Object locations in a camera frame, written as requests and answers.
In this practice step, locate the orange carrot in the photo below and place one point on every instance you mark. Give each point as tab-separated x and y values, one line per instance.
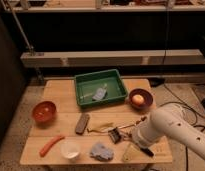
50	144

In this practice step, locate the yellow apple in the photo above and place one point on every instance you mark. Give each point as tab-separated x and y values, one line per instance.
138	100

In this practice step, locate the dark red bowl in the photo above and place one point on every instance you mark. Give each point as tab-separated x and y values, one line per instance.
148	98

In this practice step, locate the black binder clip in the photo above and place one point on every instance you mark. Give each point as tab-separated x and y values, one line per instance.
114	135

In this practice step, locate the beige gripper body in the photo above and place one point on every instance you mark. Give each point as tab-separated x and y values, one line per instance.
130	153

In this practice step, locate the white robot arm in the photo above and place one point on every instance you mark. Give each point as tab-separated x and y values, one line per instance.
168	121

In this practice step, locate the grey spatula in tray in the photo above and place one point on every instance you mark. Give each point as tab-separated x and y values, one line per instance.
100	93

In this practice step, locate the green plastic tray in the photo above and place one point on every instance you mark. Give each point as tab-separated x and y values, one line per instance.
87	84

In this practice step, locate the grey metal shelf beam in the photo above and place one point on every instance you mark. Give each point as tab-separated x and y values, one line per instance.
113	58

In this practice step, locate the wooden table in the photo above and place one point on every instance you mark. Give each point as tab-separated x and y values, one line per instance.
62	94

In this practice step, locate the blue crumpled cloth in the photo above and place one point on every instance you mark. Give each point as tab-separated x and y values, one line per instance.
101	153

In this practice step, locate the orange red bowl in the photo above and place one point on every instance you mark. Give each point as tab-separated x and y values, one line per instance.
44	112

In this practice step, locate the brown grape bunch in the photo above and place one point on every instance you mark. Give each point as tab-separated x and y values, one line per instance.
143	118

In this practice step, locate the grey brown sponge block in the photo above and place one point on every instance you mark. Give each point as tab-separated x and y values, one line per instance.
82	123

